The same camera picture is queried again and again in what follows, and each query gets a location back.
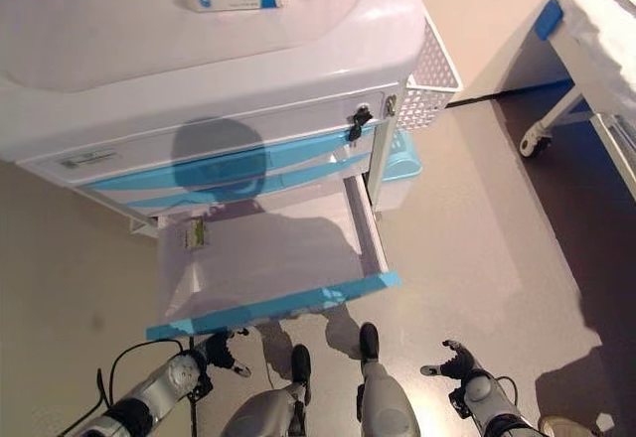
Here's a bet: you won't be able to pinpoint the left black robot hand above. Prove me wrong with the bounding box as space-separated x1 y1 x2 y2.
196 327 252 378

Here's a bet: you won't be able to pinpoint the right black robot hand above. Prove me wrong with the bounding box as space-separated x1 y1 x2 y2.
419 339 478 381

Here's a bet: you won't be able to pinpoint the blue cart drawer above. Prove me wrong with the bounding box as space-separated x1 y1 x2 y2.
145 173 402 342
116 151 372 210
81 126 377 193

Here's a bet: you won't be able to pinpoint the small green white medicine box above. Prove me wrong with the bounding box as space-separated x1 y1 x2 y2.
177 218 211 250

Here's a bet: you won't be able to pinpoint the white side bin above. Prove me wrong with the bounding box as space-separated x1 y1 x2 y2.
129 216 160 237

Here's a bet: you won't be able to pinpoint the white bin with blue lid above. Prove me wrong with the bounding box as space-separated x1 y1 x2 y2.
372 128 424 210

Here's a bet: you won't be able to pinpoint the cart label sticker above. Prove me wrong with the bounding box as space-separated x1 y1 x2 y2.
59 151 118 169

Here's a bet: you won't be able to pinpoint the bed caster wheel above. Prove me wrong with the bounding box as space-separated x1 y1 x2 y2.
519 126 554 159

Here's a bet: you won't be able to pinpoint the black keys in lock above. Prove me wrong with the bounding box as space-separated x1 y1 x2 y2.
347 103 375 148

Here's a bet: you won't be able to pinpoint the white perforated basket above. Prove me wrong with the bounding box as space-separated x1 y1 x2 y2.
392 14 466 133

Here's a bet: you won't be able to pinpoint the white blue medical cart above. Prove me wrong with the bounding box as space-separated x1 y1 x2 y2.
0 0 428 239

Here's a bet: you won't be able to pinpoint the blue bed corner bumper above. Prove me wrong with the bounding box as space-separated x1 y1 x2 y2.
535 0 565 40

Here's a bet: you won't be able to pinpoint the white bedding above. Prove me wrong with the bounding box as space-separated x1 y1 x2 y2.
565 0 636 90

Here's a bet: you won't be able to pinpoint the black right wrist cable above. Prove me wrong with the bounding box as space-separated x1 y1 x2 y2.
496 375 521 398

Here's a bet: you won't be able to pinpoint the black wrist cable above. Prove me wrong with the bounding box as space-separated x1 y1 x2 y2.
496 375 521 398
93 338 210 437

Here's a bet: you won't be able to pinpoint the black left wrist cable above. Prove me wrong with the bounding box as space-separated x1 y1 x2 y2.
93 338 210 437

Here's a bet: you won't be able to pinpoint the white hospital bed frame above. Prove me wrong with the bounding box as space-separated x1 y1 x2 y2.
466 0 636 185

